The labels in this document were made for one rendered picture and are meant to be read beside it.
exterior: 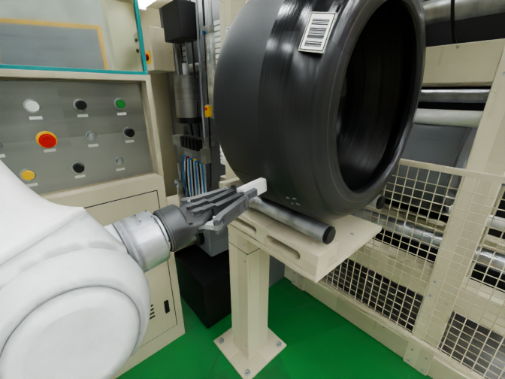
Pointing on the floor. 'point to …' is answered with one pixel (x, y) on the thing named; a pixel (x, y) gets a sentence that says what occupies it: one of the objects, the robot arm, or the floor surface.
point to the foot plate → (234, 355)
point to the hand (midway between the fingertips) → (252, 189)
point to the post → (245, 256)
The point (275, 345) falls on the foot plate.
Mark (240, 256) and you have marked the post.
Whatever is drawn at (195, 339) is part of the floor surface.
